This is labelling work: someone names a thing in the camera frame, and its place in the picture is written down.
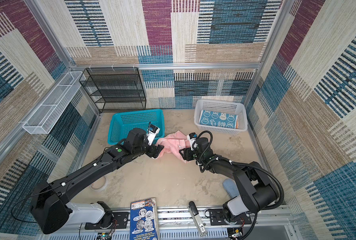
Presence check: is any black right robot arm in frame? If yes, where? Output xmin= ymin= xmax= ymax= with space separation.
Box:
xmin=179 ymin=138 xmax=284 ymax=222

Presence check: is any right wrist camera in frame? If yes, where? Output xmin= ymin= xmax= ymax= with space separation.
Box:
xmin=187 ymin=133 xmax=197 ymax=151

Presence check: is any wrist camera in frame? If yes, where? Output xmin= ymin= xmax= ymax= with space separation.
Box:
xmin=187 ymin=133 xmax=197 ymax=151
xmin=147 ymin=122 xmax=160 ymax=146

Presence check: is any teal plastic basket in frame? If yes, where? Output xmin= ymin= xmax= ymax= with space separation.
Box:
xmin=108 ymin=109 xmax=165 ymax=145

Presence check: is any blue printed package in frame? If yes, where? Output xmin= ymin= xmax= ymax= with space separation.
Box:
xmin=129 ymin=198 xmax=160 ymax=240

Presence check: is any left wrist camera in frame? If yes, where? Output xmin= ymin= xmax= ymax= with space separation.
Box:
xmin=147 ymin=122 xmax=160 ymax=146

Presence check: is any white plastic basket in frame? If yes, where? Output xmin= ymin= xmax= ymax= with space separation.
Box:
xmin=194 ymin=99 xmax=248 ymax=135

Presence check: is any black wire shelf rack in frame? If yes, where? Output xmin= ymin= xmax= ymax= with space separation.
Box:
xmin=79 ymin=67 xmax=147 ymax=114

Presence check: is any white wire mesh tray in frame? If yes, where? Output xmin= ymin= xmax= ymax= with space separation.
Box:
xmin=22 ymin=72 xmax=82 ymax=135

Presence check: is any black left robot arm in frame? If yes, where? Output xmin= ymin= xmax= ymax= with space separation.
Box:
xmin=30 ymin=128 xmax=164 ymax=235

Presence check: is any blue bunny pattern towel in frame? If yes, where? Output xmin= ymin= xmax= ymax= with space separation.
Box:
xmin=199 ymin=110 xmax=239 ymax=129

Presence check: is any black silver stapler tool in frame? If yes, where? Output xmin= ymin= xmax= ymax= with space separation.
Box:
xmin=188 ymin=201 xmax=207 ymax=237

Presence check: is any pink terry towel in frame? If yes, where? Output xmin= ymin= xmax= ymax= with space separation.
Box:
xmin=156 ymin=131 xmax=190 ymax=164

